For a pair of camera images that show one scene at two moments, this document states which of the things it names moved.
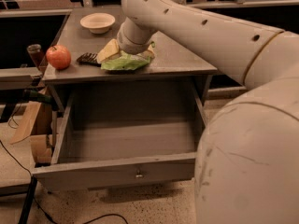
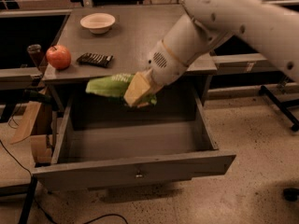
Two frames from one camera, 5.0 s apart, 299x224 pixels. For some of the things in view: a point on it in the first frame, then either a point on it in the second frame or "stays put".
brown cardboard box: (37, 125) stays put
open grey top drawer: (124, 138) stays put
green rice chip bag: (125, 61) to (116, 87)
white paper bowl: (97, 22) stays put
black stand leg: (29, 203) stays put
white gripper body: (130, 47) to (163, 66)
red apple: (59, 57) stays put
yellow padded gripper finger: (149, 51) to (145, 104)
